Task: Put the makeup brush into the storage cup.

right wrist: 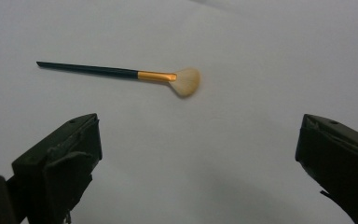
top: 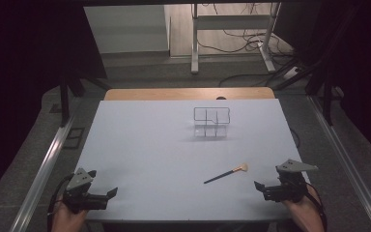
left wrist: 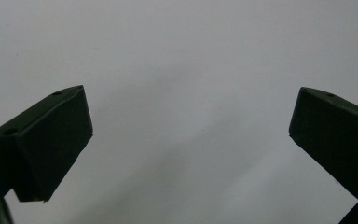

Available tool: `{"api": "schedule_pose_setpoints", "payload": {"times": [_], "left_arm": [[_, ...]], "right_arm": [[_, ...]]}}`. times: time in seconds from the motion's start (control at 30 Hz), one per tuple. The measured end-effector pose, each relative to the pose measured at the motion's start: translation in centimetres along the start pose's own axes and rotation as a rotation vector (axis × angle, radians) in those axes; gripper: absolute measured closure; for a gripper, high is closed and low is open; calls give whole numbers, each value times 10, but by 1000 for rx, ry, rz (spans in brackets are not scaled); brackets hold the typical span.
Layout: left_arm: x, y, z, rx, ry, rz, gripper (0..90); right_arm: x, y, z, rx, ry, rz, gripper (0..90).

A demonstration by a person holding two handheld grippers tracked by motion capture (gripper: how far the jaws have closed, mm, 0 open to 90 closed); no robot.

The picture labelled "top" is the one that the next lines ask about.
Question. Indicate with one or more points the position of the white metal stand frame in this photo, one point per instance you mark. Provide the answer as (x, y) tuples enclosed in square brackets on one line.
[(232, 22)]

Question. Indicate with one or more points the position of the person's left hand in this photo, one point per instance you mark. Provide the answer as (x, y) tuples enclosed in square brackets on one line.
[(66, 219)]

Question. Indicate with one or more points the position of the clear acrylic organizer box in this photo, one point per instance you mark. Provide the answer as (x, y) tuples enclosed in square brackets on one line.
[(210, 131)]

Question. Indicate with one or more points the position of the black floor plate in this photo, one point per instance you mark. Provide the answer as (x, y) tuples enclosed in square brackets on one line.
[(74, 138)]

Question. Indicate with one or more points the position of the small dark knob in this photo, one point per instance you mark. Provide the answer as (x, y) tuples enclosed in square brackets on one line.
[(221, 98)]

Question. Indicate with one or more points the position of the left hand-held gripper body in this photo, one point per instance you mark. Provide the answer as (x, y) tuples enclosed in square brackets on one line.
[(77, 193)]

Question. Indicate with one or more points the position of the person's right hand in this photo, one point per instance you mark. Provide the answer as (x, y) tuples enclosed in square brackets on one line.
[(304, 212)]

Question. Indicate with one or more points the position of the aluminium rail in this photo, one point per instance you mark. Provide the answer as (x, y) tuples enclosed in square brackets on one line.
[(344, 158), (42, 174)]

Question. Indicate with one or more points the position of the white table board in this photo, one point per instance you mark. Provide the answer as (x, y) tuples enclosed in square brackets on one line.
[(141, 145)]

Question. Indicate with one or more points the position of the black curtain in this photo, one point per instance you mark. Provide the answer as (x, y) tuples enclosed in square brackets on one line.
[(19, 80), (364, 64)]

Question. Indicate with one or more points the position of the black tripod stand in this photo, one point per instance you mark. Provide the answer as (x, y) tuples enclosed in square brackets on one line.
[(65, 103), (327, 103)]

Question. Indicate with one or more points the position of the white power strip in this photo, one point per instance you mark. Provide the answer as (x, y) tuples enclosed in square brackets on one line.
[(291, 73)]

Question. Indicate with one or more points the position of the white cabinet panel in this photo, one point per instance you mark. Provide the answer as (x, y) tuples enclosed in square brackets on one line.
[(125, 29)]

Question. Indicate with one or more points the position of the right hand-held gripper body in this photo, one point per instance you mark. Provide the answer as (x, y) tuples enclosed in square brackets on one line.
[(286, 188)]

